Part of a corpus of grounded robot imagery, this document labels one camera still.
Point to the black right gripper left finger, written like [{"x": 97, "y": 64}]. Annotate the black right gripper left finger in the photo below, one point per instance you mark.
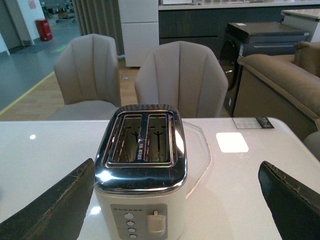
[{"x": 57, "y": 214}]

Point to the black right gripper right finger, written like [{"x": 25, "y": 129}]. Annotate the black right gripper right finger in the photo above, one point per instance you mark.
[{"x": 295, "y": 208}]

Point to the white chrome two-slot toaster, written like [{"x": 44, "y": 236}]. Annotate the white chrome two-slot toaster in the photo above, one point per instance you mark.
[{"x": 141, "y": 173}]

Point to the table label sticker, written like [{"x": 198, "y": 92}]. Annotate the table label sticker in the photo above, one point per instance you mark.
[{"x": 252, "y": 123}]

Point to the tan fabric sofa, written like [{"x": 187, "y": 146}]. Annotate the tan fabric sofa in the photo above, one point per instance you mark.
[{"x": 286, "y": 87}]

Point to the beige upholstered chair left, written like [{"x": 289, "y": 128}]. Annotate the beige upholstered chair left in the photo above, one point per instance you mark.
[{"x": 87, "y": 72}]

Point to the beige upholstered chair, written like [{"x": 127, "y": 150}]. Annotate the beige upholstered chair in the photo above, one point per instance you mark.
[
  {"x": 185, "y": 75},
  {"x": 87, "y": 72}
]

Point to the beige upholstered chair right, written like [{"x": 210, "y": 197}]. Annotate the beige upholstered chair right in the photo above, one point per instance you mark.
[{"x": 185, "y": 75}]

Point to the black washing machine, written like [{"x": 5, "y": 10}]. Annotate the black washing machine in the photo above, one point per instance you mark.
[{"x": 243, "y": 39}]

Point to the red fire extinguisher box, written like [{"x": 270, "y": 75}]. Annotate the red fire extinguisher box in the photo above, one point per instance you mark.
[{"x": 44, "y": 30}]

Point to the beige pleated curtain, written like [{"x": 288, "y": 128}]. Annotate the beige pleated curtain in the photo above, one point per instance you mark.
[{"x": 100, "y": 17}]

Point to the dark grey kitchen counter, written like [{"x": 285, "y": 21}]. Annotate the dark grey kitchen counter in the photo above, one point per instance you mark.
[{"x": 204, "y": 21}]

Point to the white column cabinet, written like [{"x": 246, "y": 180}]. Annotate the white column cabinet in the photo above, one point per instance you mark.
[{"x": 140, "y": 29}]

